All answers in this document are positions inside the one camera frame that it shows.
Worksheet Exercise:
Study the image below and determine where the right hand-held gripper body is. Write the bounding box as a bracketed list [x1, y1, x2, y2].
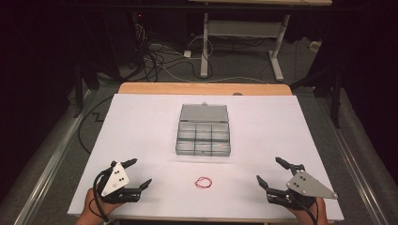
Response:
[265, 164, 340, 211]

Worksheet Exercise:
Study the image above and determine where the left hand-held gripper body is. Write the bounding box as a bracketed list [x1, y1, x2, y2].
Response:
[98, 160, 142, 204]

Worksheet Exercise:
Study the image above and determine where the red rubber band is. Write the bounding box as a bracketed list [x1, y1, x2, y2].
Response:
[193, 176, 213, 190]

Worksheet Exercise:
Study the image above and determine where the clear plastic compartment box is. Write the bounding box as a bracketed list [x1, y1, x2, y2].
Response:
[175, 102, 232, 158]

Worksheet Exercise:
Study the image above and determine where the person's right hand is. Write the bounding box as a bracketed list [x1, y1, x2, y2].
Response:
[288, 198, 329, 221]

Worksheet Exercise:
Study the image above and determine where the person's left hand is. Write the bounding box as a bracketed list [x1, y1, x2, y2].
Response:
[84, 187, 125, 221]

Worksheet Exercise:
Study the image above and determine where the white table sheet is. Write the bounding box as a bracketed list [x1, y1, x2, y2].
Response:
[67, 93, 345, 222]

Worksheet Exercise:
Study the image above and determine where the black metal stand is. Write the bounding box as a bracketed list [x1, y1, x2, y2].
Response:
[290, 60, 343, 129]
[72, 60, 84, 119]

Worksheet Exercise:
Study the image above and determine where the wooden table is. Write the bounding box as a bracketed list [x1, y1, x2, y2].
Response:
[107, 82, 336, 225]

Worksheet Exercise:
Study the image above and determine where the small white floor box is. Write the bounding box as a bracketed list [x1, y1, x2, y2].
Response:
[309, 39, 323, 53]

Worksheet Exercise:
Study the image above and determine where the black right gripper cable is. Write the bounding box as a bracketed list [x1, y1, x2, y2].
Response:
[295, 196, 320, 225]

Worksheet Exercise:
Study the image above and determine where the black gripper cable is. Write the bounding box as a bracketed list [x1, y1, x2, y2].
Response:
[88, 170, 114, 223]
[295, 196, 320, 225]

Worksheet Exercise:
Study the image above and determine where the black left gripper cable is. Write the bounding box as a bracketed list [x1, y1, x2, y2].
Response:
[88, 170, 114, 223]

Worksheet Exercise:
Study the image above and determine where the metal floor rail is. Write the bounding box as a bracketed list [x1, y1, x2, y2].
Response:
[314, 97, 390, 225]
[13, 89, 96, 225]

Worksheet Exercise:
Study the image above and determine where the black floor cable loop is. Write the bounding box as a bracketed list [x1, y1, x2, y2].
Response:
[77, 96, 115, 155]

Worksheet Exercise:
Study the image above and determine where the tangle of black floor cables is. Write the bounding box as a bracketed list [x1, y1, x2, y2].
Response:
[132, 22, 215, 83]

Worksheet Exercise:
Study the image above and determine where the long white floor cable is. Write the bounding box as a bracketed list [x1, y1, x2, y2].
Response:
[158, 64, 270, 86]

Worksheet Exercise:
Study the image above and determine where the white metal desk frame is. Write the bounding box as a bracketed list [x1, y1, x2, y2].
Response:
[199, 12, 291, 83]

